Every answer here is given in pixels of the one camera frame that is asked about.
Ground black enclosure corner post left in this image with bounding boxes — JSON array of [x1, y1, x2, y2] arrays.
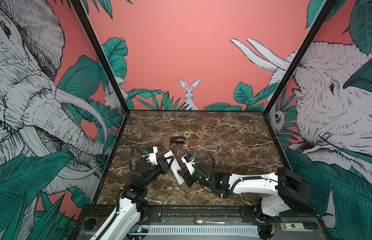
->
[[70, 0, 130, 114]]

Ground black stapler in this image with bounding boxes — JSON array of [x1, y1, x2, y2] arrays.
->
[[170, 136, 186, 145]]

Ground white perforated cable tray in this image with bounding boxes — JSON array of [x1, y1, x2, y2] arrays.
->
[[128, 224, 260, 237]]

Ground white remote control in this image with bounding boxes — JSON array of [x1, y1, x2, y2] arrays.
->
[[164, 151, 185, 185]]

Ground white label box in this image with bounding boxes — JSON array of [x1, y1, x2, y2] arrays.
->
[[280, 222, 319, 232]]

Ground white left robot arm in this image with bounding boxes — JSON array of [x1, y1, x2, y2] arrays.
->
[[92, 157, 175, 240]]

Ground black enclosure corner post right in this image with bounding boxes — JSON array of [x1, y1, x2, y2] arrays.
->
[[263, 0, 336, 115]]

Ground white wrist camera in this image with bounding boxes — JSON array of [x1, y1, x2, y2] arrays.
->
[[143, 146, 158, 166], [181, 153, 195, 175]]

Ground black enclosure corner post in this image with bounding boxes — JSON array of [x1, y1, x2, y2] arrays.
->
[[263, 0, 336, 115], [70, 0, 130, 114]]

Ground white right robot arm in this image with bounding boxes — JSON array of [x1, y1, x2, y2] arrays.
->
[[174, 162, 315, 217]]

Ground black round knob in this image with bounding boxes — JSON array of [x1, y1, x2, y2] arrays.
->
[[84, 218, 97, 231]]

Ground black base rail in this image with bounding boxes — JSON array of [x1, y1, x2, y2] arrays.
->
[[77, 204, 318, 224]]

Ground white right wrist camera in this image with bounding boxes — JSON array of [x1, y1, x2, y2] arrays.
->
[[181, 153, 195, 175]]

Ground metal spoon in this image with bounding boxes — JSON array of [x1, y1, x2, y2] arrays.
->
[[193, 216, 226, 226]]

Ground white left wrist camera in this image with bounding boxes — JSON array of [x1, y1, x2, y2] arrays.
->
[[143, 146, 158, 166]]

